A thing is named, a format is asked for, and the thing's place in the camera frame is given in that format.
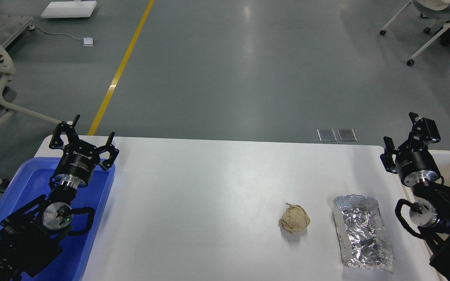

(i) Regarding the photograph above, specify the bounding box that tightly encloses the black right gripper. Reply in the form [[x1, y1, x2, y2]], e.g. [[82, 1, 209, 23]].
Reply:
[[380, 112, 441, 186]]

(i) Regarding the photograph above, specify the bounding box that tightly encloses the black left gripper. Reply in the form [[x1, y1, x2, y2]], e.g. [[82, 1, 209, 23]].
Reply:
[[49, 114, 120, 184]]

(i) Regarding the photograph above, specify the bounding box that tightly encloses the silver foil bag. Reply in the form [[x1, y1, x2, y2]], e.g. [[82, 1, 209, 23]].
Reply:
[[332, 194, 395, 274]]

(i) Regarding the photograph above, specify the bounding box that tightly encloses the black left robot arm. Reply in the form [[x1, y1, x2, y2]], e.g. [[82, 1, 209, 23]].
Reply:
[[0, 114, 120, 281]]

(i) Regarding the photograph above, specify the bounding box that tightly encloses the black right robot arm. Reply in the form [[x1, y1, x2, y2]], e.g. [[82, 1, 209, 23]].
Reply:
[[380, 112, 450, 281]]

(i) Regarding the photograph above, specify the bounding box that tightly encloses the right metal floor plate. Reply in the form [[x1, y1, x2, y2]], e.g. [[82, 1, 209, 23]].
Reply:
[[336, 128, 358, 142]]

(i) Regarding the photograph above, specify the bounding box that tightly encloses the metal floor plate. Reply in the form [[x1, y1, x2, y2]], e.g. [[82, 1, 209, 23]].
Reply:
[[317, 128, 337, 142], [336, 128, 358, 142]]

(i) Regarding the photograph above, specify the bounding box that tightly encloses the blue plastic bin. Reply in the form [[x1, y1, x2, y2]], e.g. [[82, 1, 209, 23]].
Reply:
[[0, 157, 116, 281]]

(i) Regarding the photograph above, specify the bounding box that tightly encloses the left metal floor plate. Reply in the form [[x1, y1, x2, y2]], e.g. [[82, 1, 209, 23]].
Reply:
[[317, 128, 337, 142]]

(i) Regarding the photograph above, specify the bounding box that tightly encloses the white power adapter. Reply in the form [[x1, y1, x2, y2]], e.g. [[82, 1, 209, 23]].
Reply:
[[82, 37, 95, 47]]

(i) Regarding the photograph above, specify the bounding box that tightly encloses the crumpled brown paper ball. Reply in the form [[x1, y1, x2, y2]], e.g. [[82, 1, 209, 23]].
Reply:
[[277, 203, 311, 234]]

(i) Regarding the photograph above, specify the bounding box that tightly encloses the white foam board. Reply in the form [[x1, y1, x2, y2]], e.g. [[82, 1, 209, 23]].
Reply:
[[40, 0, 98, 18]]

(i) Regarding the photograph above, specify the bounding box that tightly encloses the grey metal platform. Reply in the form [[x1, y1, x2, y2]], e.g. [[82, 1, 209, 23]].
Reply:
[[0, 15, 34, 48]]

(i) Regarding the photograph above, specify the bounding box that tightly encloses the white floor cable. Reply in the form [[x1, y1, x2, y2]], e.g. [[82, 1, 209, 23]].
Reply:
[[29, 25, 85, 41]]

